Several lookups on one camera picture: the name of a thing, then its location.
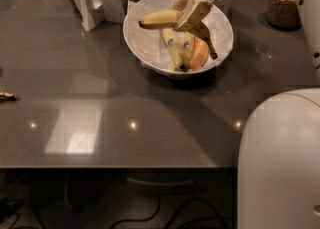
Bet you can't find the large yellow banana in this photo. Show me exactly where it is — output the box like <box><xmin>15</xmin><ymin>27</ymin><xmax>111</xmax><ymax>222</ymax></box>
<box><xmin>138</xmin><ymin>9</ymin><xmax>218</xmax><ymax>60</ymax></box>

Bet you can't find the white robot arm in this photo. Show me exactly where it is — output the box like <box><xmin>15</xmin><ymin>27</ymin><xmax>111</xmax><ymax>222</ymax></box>
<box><xmin>220</xmin><ymin>0</ymin><xmax>320</xmax><ymax>229</ymax></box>

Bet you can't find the middle yellow banana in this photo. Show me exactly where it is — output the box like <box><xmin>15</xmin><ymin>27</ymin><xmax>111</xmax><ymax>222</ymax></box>
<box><xmin>183</xmin><ymin>32</ymin><xmax>195</xmax><ymax>59</ymax></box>

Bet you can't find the small yellow-green banana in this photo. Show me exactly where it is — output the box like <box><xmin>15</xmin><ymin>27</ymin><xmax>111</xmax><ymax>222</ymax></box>
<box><xmin>161</xmin><ymin>28</ymin><xmax>189</xmax><ymax>71</ymax></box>

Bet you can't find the orange ripe banana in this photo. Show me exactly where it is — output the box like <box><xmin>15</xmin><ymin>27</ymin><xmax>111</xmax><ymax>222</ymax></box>
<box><xmin>189</xmin><ymin>37</ymin><xmax>209</xmax><ymax>70</ymax></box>

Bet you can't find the glass jar of nuts right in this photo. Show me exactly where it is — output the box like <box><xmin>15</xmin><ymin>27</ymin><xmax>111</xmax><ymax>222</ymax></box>
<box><xmin>267</xmin><ymin>0</ymin><xmax>301</xmax><ymax>30</ymax></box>

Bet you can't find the small object at table edge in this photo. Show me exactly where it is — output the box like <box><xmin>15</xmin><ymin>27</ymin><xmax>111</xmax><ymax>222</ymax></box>
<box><xmin>0</xmin><ymin>92</ymin><xmax>17</xmax><ymax>101</ymax></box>

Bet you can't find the black floor cable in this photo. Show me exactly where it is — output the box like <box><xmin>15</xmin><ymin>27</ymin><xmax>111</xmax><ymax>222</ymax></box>
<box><xmin>109</xmin><ymin>195</ymin><xmax>238</xmax><ymax>229</ymax></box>

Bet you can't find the black cable left floor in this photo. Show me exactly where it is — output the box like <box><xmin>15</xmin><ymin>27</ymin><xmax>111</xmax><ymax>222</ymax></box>
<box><xmin>0</xmin><ymin>198</ymin><xmax>41</xmax><ymax>229</ymax></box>

